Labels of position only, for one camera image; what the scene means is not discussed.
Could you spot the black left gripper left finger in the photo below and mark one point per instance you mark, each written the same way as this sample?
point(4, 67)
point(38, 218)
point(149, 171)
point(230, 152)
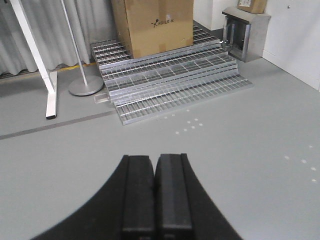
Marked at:
point(122, 209)

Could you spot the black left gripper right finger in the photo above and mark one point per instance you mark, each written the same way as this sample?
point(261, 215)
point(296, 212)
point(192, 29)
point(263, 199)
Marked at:
point(183, 209)

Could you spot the metal grating stack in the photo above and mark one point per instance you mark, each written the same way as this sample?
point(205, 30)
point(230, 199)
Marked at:
point(145, 87)

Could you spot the round base pole stand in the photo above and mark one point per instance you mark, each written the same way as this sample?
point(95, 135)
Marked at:
point(89, 85)

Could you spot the brown cardboard box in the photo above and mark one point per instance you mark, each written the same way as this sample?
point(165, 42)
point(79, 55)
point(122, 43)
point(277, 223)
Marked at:
point(148, 27)

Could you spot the small cardboard box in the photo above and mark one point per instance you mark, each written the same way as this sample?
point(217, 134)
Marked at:
point(252, 6)

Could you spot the white metal frame leg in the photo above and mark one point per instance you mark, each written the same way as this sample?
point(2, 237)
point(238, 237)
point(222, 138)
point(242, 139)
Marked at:
point(50, 78)

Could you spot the steel wall box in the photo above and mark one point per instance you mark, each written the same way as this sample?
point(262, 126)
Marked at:
point(244, 33)

